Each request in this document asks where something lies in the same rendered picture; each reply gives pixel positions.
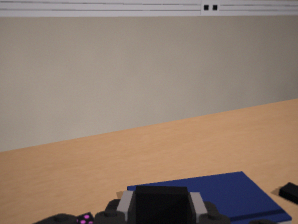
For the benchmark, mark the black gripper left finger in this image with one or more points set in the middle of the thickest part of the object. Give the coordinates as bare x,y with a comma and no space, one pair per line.
124,213

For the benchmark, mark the black domino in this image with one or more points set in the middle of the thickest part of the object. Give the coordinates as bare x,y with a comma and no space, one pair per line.
289,192
85,218
161,204

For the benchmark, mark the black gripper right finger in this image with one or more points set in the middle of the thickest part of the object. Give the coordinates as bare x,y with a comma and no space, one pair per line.
198,212

